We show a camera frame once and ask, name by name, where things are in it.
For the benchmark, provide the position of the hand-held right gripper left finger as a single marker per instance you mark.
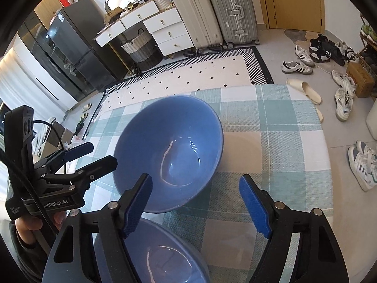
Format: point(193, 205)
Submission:
point(135, 206)

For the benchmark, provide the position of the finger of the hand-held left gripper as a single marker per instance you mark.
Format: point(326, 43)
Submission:
point(78, 151)
point(100, 165)

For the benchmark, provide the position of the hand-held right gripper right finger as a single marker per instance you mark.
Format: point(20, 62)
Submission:
point(254, 203)

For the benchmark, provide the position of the blue bowl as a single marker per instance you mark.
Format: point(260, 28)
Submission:
point(165, 256)
point(176, 141)

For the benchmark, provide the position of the person's left hand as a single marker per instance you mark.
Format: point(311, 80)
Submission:
point(26, 230)

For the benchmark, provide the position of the teal plaid tablecloth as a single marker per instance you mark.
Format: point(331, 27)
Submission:
point(265, 141)

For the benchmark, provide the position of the dark glass cabinet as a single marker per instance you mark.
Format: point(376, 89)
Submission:
point(44, 64)

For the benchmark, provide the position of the beige slipper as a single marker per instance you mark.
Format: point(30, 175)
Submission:
point(319, 115)
point(304, 90)

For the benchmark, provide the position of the white green sneaker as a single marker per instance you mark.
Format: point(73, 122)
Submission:
point(368, 150)
point(363, 171)

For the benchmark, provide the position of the dark grey fridge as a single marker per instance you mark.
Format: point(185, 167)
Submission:
point(82, 35)

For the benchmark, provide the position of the woven laundry basket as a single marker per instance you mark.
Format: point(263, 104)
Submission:
point(141, 50)

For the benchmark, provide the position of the white curved desk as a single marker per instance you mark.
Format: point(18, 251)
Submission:
point(117, 29)

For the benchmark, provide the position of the white grey sneaker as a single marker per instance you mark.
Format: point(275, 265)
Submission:
point(344, 82)
point(344, 104)

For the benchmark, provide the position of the small cardboard box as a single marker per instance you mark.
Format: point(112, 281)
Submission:
point(113, 14)

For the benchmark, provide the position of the black white patterned rug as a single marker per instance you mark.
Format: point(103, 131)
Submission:
point(206, 70)

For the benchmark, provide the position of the white striped sneaker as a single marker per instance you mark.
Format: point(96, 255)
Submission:
point(304, 54)
point(296, 67)

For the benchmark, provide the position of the white drawer cabinet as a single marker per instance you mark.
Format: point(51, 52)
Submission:
point(170, 32)

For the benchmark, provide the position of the brown box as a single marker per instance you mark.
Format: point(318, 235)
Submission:
point(360, 79)

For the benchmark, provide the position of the black white sneaker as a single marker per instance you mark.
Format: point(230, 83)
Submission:
point(319, 51)
point(334, 54)

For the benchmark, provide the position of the white suitcase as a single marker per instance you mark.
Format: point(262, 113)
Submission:
point(194, 14)

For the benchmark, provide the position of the metal shoe rack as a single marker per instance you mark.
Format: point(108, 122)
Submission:
point(368, 56)

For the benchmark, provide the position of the silver suitcase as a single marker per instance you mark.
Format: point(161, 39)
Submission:
point(232, 8)

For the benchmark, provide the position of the wooden door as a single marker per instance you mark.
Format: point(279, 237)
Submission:
point(291, 3)

